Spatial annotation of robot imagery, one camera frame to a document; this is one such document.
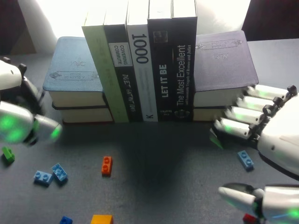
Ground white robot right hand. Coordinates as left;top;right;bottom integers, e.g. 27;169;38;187
209;84;299;222

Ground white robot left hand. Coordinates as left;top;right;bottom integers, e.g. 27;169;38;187
0;57;63;147

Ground black Let It Be book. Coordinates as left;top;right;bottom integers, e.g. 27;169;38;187
147;0;175;122

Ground green toy block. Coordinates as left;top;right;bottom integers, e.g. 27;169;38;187
1;146;15;163

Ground light blue toy block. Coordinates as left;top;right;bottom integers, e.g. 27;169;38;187
34;170;53;186
51;162;69;182
237;150;255;171

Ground dark cover hardcover book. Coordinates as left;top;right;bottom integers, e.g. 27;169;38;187
192;106;228;122

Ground light blue embossed hardcover book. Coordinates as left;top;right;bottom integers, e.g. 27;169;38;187
43;36;109;108

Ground purple embossed hardcover book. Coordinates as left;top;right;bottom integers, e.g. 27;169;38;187
193;30;259;109

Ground red toy block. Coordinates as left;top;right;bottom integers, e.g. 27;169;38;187
242;213;258;224

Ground orange toy block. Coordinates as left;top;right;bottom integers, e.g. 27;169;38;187
101;156;113;176

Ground green spine book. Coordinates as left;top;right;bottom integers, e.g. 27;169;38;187
81;10;130;124

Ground black Most Excellent book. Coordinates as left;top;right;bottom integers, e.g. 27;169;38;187
171;0;199;122

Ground black Covering Commute book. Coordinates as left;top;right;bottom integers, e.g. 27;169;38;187
103;9;143;123

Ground yellow toy block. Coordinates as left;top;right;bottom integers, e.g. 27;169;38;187
90;214;114;224

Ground white 1000 book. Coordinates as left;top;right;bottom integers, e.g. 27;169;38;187
125;0;159;122

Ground grey table cloth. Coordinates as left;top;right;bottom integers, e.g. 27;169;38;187
0;39;299;224

